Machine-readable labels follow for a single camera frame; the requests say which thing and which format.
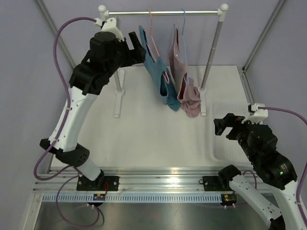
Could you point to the aluminium frame post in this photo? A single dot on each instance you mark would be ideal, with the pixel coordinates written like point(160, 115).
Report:
point(243, 71)
point(53, 28)

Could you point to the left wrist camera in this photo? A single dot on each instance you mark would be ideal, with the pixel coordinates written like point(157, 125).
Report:
point(110, 25)

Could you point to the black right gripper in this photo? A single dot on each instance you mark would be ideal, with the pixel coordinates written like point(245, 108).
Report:
point(230, 120)

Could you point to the pink wire hanger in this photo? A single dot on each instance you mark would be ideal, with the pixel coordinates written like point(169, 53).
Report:
point(153, 43)

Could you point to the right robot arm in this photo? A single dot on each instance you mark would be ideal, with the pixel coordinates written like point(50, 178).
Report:
point(259, 145)

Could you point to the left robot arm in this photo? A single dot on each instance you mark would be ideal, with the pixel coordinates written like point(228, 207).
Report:
point(106, 55)

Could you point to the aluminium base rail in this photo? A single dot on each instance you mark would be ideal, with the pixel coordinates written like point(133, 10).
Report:
point(138, 180)

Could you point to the blue wire hanger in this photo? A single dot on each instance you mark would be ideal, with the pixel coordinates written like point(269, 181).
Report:
point(185, 47)

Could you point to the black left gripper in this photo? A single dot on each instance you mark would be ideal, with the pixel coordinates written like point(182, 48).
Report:
point(133, 56)

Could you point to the aluminium frame post right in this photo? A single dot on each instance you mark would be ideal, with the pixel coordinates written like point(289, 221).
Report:
point(243, 71)

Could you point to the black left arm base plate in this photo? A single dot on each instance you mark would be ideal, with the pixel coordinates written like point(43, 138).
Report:
point(109, 182)

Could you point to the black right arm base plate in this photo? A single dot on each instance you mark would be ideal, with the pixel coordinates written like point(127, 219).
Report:
point(212, 184)

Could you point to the pink tank top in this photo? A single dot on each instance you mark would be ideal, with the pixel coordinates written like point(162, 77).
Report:
point(187, 94)

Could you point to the aluminium frame post left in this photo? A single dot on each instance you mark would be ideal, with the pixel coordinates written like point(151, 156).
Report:
point(53, 28)

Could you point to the white slotted cable duct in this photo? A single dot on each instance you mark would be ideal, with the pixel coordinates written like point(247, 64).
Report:
point(134, 198)

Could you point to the teal tank top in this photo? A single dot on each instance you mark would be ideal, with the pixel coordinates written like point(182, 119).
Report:
point(160, 75)

